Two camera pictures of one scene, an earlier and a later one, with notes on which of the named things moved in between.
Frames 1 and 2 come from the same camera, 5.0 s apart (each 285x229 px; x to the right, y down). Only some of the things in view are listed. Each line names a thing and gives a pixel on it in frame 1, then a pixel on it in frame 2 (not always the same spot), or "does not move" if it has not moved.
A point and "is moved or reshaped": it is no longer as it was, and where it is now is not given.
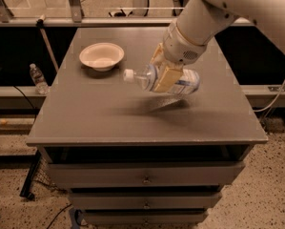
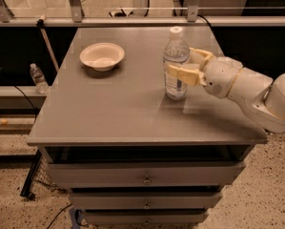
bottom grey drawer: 145,218 does not move
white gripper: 179,51 → 220,75
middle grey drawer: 146,200 does not move
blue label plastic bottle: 188,83 is moved or reshaped
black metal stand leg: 26,190 does not move
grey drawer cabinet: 129,156 does not move
